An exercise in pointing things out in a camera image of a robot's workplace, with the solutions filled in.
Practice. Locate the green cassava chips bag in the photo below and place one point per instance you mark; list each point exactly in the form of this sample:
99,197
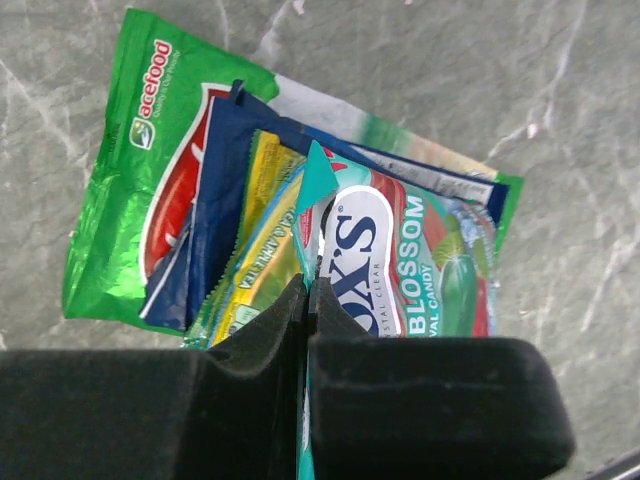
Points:
164,82

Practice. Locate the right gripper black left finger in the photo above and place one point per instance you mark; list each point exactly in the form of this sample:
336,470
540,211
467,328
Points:
227,413

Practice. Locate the blue salt vinegar chips bag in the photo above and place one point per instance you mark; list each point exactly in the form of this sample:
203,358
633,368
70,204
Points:
195,213

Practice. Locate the teal Fox's mint candy bag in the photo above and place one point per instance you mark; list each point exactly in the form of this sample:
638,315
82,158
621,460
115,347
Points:
402,260

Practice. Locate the green snack packet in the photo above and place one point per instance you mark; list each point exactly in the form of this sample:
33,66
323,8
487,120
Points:
264,259

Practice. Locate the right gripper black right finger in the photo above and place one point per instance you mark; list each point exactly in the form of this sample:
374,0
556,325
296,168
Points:
419,408

